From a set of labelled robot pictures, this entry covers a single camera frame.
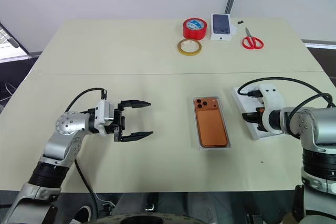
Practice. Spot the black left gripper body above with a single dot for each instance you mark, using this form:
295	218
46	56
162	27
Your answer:
118	121

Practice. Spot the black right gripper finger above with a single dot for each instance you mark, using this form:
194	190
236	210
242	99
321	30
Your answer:
250	117

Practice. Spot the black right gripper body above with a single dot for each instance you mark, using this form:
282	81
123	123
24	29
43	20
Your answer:
260	119

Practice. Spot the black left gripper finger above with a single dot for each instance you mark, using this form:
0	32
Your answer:
136	136
136	104

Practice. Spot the orange smartphone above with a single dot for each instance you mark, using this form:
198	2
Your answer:
211	124

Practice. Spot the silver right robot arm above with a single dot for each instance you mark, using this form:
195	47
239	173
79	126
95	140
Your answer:
309	121

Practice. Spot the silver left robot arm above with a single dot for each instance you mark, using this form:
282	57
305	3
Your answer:
68	124

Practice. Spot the white box with phone print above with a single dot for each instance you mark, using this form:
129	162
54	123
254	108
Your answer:
220	24

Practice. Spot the yellow tape roll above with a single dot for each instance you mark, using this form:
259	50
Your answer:
189	54

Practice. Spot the red tape roll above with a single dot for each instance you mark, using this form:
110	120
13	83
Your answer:
190	34

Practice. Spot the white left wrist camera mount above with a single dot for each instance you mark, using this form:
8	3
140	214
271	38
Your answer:
103	107

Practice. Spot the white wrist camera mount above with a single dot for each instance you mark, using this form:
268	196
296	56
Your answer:
103	107
273	98

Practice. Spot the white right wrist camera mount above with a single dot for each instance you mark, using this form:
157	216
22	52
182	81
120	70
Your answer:
273	98

